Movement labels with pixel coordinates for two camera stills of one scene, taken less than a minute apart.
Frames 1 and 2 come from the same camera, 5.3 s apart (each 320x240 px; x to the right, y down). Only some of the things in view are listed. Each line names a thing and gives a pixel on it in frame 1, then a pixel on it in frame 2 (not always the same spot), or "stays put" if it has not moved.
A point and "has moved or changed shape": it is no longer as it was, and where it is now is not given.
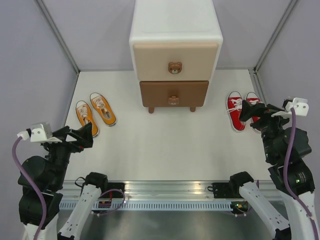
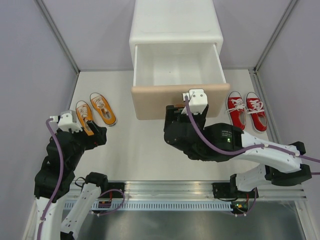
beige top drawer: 173,61 has moved or changed shape
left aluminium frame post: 54,29 stays put
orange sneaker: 103,109 stays put
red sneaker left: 234,105 stays put
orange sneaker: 85,115 stays put
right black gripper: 248,110 -> 174,113
